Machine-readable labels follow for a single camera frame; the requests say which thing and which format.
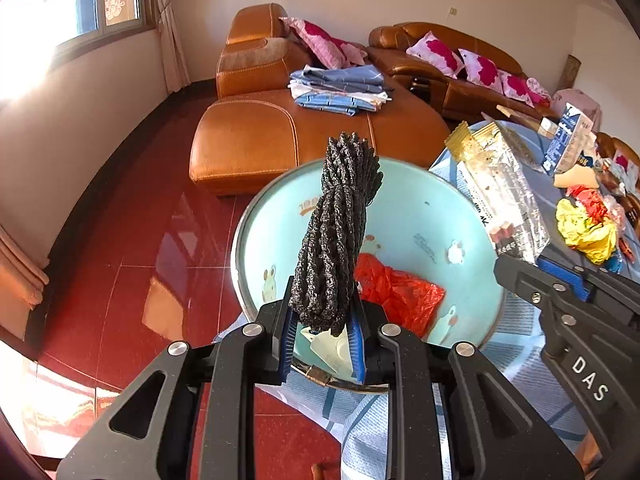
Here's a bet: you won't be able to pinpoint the blue snack wrapper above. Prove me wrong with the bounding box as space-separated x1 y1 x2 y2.
602 250 625 274

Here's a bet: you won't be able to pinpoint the yellow plastic bag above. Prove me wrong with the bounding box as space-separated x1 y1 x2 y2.
555 198 618 266

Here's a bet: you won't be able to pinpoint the white printed plastic bag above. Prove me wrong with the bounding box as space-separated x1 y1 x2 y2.
603 195 626 235

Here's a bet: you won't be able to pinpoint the orange red plastic bag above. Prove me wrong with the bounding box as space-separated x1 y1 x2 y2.
566 185 608 223

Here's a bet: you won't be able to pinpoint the yellow sponge block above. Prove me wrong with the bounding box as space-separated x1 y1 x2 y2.
553 164 599 188

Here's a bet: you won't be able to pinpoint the clear gold snack wrapper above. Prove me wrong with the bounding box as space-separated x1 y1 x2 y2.
445 122 550 264

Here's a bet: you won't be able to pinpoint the light blue trash bin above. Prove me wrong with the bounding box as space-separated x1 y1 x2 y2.
230 155 508 395

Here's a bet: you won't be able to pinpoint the brown leather armchair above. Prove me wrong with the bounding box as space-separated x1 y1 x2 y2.
597 132 639 197

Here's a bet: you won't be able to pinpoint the tall white carton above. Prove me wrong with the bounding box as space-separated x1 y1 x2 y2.
541 103 592 174

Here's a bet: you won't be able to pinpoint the pink cloth covered object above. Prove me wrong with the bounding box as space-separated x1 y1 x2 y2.
550 88 602 132

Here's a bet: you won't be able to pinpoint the pink floral pillow right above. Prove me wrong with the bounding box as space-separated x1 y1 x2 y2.
499 70 551 107

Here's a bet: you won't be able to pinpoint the pink floral pillow middle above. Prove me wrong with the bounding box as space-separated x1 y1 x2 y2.
459 49 502 94

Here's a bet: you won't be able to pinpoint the brown leather long sofa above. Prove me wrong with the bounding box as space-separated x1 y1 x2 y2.
366 20 561 126

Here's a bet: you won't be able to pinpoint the pink floral pillow left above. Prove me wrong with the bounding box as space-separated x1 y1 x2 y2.
406 30 464 79

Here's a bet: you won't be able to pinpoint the folded blue bedsheets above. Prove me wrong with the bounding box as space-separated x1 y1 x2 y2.
288 64 394 117

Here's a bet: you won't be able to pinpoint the beige curtain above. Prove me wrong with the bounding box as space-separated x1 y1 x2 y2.
155 0 191 93

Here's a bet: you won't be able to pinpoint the brown leather chaise sofa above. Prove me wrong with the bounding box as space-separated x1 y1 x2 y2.
189 3 449 196

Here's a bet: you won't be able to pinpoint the pink floral pillow on chaise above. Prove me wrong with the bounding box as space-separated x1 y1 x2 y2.
280 16 368 70

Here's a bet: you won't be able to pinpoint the window with frame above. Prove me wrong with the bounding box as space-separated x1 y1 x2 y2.
1 0 153 105

